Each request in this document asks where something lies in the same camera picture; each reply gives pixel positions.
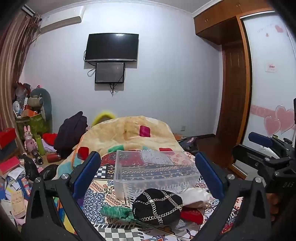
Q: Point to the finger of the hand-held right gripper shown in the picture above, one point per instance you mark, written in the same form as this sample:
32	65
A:
260	139
246	154

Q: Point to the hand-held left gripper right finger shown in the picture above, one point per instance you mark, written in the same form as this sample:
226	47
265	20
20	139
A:
209	172

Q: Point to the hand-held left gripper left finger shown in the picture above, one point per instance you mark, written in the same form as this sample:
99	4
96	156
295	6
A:
89	171

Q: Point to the white soft cloth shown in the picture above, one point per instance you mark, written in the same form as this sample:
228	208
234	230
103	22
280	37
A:
196	197

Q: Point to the red knitted cloth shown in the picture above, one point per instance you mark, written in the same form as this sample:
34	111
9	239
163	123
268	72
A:
192	215

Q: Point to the green knitted scarf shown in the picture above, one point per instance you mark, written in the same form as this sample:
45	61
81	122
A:
115	212

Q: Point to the clear plastic storage box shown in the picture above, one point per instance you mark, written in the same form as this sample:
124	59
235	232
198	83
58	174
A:
157	171

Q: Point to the person's right hand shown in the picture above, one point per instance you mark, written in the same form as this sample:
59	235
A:
272	204

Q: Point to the patterned colourful blanket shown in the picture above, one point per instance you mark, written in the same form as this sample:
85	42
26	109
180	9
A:
104	192

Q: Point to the dark bag on floor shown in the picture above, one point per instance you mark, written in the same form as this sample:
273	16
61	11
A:
187	141

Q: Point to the red cylinder can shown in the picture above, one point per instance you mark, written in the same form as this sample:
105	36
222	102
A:
53	158

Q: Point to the black plastic bag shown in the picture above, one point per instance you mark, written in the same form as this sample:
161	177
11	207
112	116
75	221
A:
30	168
49	171

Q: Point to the dark purple jacket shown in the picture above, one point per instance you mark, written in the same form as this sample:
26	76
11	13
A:
70	132

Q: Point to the wooden wardrobe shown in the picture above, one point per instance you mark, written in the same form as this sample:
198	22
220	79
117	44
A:
268	92

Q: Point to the red plush cushion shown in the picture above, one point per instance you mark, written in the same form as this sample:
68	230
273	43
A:
49	139

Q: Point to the black flashlight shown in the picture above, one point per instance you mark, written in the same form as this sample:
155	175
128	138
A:
37	157

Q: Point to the brown wooden door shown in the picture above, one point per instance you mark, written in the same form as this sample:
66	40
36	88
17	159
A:
232	92

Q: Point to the green bottle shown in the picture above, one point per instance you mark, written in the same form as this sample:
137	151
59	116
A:
40	144

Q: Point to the peach quilt with patches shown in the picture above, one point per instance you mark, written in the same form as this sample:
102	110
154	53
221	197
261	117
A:
129	132

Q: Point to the grey glittery cloth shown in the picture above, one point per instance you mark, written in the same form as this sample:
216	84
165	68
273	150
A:
180	224

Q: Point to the pink rabbit figure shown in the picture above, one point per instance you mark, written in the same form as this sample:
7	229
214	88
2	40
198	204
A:
30	140

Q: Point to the green gift box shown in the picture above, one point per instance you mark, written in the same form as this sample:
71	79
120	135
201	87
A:
34	125

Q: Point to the pink door sticker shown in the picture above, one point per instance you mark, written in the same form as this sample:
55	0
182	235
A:
271	67

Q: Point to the pile of papers and cards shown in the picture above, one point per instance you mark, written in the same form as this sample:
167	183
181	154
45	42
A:
13	197

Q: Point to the grey plush toy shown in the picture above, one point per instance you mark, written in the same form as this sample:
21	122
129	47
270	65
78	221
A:
41	102

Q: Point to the red cardboard box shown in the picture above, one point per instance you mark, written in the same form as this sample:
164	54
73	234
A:
7	138

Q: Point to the wooden overhead cabinet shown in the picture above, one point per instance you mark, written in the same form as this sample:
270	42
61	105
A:
222	20

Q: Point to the striped brown curtain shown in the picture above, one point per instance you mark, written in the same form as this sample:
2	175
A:
13	69

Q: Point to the white air conditioner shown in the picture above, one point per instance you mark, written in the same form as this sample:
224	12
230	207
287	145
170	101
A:
61	19

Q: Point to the white wall socket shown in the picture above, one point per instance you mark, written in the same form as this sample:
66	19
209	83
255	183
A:
183	127

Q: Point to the small black wall monitor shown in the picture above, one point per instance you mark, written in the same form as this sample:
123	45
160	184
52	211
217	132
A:
109	72

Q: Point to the wall-mounted black television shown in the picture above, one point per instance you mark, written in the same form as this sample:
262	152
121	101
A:
112	47

